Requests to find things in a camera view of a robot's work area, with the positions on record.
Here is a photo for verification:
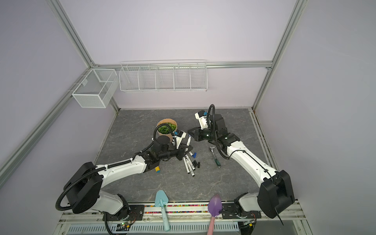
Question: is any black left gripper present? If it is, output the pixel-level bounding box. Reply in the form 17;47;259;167
159;143;193;161

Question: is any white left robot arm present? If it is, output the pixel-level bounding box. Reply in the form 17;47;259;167
55;125;193;220

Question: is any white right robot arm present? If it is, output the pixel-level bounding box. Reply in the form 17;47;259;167
188;110;295;218

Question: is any white marker on table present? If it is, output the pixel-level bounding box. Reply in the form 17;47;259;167
183;158;191;174
185;158;195;177
186;155;195;170

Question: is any green artificial plant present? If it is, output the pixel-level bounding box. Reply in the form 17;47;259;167
158;122;177;135

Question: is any teal garden trowel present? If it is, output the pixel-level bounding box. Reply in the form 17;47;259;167
155;190;170;232

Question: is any purple garden trowel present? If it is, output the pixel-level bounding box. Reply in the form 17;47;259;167
207;194;222;235

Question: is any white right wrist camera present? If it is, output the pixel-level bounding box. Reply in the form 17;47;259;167
195;110;208;130

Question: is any white wire wall shelf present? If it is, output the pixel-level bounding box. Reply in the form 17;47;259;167
119;60;208;92

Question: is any white mesh wall basket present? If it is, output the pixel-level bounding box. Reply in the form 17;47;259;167
72;69;119;108

